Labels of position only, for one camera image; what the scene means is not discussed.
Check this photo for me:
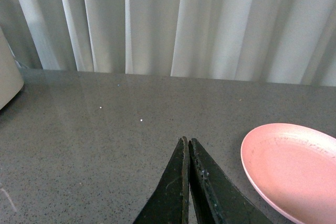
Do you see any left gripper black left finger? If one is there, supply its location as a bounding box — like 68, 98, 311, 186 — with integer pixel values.
134, 136, 190, 224

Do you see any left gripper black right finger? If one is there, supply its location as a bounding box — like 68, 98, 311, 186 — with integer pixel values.
188, 138, 271, 223

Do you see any pink plastic plate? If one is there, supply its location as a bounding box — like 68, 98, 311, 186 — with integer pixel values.
240, 123, 335, 223

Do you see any white pleated curtain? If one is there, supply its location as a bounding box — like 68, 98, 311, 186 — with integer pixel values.
1, 0, 335, 86

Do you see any white rounded appliance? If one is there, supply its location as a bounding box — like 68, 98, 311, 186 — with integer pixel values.
0, 29, 24, 109

